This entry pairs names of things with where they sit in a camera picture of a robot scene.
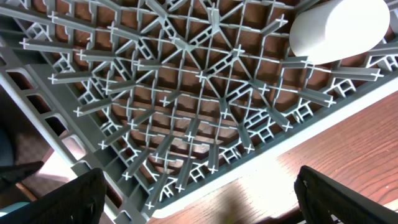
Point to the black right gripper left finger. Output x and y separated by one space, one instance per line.
79 201

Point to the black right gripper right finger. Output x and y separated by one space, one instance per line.
320 198

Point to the pale green cup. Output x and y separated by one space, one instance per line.
339 29

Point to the pink cup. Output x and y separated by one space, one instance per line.
55 167

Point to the light blue bowl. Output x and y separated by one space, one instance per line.
11 208

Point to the grey dishwasher rack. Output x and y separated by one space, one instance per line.
173 99

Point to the brown serving tray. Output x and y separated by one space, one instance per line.
27 143

